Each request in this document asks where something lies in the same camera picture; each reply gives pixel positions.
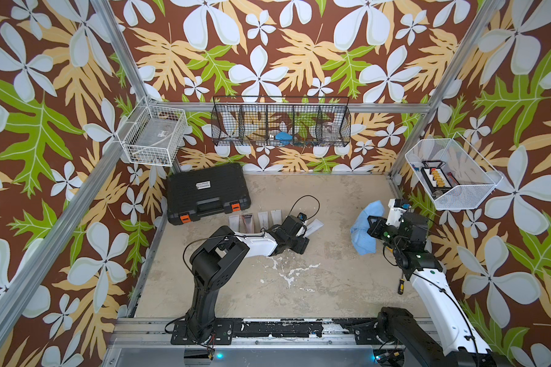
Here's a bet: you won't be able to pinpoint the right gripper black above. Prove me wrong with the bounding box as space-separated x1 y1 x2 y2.
366 213 407 254

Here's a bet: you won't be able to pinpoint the white tube orange cap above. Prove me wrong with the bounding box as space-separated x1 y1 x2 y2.
270 209 283 226

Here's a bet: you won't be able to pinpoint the white tube grey cap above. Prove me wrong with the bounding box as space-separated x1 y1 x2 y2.
304 219 324 237

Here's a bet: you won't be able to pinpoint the white tube black cap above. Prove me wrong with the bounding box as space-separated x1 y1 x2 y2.
257 212 269 229

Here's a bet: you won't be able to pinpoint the silver purple toothpaste tube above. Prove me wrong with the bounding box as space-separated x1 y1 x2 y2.
242 214 255 233

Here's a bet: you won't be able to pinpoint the blue microfiber cloth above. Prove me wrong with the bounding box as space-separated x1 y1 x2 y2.
350 200 384 255

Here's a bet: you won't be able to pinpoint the white tube teal cap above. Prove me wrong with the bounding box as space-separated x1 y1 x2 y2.
229 215 240 232

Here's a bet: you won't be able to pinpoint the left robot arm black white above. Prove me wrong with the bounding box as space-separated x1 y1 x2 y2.
166 213 309 347

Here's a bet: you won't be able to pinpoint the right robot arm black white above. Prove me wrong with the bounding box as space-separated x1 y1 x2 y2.
367 212 511 366

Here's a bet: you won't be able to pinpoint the black box yellow items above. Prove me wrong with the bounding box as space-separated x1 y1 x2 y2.
421 160 453 193

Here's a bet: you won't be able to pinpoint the black small screwdriver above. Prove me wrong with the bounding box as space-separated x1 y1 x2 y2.
397 278 405 295

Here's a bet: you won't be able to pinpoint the blue object in basket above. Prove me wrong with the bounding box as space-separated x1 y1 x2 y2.
275 132 293 145

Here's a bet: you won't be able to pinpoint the black tool case orange latches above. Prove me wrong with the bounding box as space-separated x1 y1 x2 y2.
167 163 251 226

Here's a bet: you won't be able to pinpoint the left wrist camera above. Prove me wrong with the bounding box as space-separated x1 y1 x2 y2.
297 213 308 223

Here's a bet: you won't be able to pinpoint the white wire basket right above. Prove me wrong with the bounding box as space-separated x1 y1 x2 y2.
406 133 504 211

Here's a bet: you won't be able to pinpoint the white wire basket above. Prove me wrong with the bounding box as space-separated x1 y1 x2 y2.
406 133 504 211
118 99 188 168

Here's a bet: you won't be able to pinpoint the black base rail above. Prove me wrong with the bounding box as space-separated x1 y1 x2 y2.
167 313 397 347

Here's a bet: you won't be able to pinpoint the black wire basket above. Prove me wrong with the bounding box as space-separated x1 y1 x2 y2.
210 96 351 148

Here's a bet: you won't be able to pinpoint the white wire basket left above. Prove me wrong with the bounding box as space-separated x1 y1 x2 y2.
118 99 188 168

